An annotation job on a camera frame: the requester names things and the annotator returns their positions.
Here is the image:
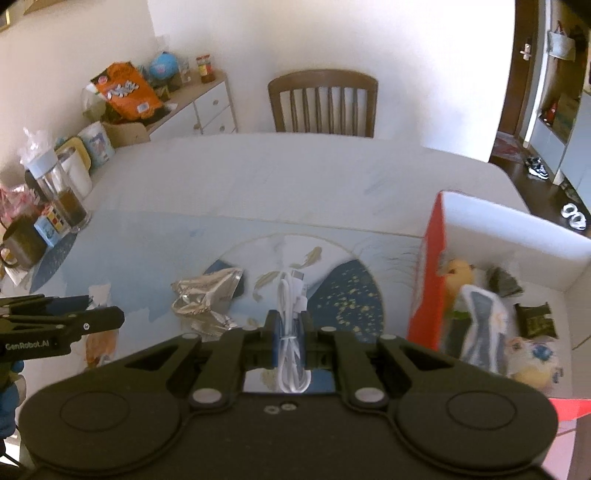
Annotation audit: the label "white usb cable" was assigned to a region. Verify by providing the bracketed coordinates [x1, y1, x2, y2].
[274, 269, 312, 395]

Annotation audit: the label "silver foil bag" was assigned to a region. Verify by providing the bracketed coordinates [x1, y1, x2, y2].
[171, 268, 243, 341]

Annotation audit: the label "white grey snack packet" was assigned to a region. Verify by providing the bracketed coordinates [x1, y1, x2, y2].
[445, 285, 509, 375]

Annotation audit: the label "dark mug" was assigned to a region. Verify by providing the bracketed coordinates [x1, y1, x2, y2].
[1, 216, 47, 270]

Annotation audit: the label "glass tea bottle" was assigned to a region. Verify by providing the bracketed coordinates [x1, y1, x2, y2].
[27, 149, 91, 233]

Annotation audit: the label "yellow plush toy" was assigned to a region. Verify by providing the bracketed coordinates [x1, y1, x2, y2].
[444, 259, 475, 303]

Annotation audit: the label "dark green triangular packet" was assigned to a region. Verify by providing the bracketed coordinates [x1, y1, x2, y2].
[486, 267, 524, 298]

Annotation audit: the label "white canister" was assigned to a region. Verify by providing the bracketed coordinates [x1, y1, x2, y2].
[78, 121, 115, 170]

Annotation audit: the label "black snack packet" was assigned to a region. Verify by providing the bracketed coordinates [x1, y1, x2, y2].
[514, 302, 559, 339]

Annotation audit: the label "white yellow blue packet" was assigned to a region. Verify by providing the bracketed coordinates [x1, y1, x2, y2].
[505, 336, 564, 391]

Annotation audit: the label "red white cardboard box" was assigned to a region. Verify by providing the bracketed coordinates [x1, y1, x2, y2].
[407, 191, 590, 422]

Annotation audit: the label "orange snack bag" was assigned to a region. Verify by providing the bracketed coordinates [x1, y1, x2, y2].
[91, 62, 166, 124]

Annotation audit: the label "white drawer sideboard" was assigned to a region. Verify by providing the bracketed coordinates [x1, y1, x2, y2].
[146, 71, 238, 141]

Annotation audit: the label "sneakers on floor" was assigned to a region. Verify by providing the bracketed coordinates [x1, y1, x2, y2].
[525, 157, 549, 181]

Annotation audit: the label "white slippers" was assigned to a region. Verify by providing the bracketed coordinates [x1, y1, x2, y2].
[561, 203, 587, 231]

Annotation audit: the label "blue globe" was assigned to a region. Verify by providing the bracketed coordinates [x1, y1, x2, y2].
[148, 52, 179, 82]

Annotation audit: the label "far wooden chair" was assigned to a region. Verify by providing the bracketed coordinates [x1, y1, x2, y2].
[267, 69, 379, 138]

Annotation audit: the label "red lid jar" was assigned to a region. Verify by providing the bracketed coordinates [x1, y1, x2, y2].
[195, 54, 215, 84]

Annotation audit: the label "hanging tote bag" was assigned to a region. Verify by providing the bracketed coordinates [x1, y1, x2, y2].
[547, 21, 576, 61]

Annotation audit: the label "white wall cabinet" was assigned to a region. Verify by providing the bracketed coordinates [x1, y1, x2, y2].
[526, 1, 590, 188]

